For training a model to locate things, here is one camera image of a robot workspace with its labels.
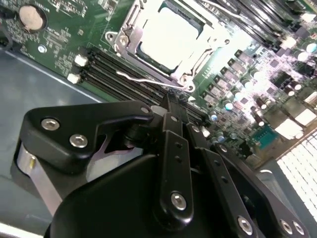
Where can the silver CPU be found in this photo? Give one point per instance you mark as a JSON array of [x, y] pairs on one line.
[[171, 42]]

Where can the metal socket cover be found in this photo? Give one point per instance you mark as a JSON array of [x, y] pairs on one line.
[[133, 37]]

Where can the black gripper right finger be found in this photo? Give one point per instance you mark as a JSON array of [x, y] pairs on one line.
[[223, 171]]

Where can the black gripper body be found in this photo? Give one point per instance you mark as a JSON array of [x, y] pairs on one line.
[[119, 203]]

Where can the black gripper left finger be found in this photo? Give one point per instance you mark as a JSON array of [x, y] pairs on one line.
[[62, 124]]

